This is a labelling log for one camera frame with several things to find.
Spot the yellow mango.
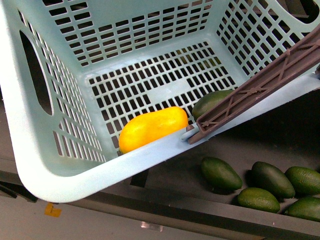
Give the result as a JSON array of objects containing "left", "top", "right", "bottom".
[{"left": 118, "top": 106, "right": 188, "bottom": 154}]

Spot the light blue plastic basket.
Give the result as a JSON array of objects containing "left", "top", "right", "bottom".
[{"left": 0, "top": 0, "right": 320, "bottom": 203}]

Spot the brown basket handle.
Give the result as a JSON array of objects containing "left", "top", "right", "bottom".
[{"left": 188, "top": 26, "right": 320, "bottom": 144}]

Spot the dark green avocado left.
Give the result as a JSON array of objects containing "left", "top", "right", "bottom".
[{"left": 200, "top": 156, "right": 243, "bottom": 191}]

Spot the dark green avocado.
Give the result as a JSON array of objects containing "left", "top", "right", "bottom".
[
  {"left": 251, "top": 161, "right": 296, "bottom": 199},
  {"left": 200, "top": 156, "right": 243, "bottom": 191}
]

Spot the dark green avocado middle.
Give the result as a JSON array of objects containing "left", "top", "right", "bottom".
[{"left": 251, "top": 161, "right": 296, "bottom": 199}]

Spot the green avocado front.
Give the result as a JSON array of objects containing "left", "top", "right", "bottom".
[{"left": 237, "top": 187, "right": 281, "bottom": 213}]

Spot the black display bin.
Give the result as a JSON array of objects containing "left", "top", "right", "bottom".
[{"left": 0, "top": 87, "right": 320, "bottom": 240}]

